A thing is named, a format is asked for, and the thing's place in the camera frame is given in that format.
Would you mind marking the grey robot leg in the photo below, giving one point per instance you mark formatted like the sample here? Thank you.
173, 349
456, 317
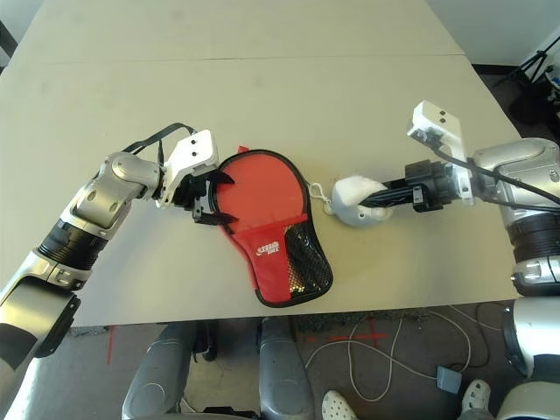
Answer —
282, 376
157, 376

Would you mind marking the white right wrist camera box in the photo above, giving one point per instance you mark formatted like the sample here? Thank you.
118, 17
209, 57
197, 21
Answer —
442, 127

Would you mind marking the black frame beam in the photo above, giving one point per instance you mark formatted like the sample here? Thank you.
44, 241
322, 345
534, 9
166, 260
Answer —
6, 41

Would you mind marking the black tripod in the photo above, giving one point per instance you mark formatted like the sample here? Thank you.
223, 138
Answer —
536, 59

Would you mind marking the white perforated shoe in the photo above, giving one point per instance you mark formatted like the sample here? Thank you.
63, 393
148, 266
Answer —
337, 407

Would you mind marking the red black paddle case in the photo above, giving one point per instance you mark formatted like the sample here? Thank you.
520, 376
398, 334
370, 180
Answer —
267, 271

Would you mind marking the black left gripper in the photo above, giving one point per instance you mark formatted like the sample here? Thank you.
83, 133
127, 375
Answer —
197, 197

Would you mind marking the blue white bottle cluster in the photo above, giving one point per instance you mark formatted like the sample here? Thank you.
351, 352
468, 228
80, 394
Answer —
555, 81

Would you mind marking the white lace-up sneaker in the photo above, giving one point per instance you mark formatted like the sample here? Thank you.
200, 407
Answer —
476, 398

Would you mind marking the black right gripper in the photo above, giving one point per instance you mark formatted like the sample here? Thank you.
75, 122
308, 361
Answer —
431, 184

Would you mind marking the grey foot pedal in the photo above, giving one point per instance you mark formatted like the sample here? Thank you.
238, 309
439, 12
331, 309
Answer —
448, 379

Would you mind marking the grey robot right leg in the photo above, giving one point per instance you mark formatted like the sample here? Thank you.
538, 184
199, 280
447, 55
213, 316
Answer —
282, 376

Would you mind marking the grey robot left leg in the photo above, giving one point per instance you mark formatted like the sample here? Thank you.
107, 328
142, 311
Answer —
157, 376

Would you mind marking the black stand post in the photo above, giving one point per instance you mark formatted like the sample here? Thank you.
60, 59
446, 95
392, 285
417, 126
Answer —
205, 341

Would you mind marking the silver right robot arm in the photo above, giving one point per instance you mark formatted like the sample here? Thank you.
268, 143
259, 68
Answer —
525, 175

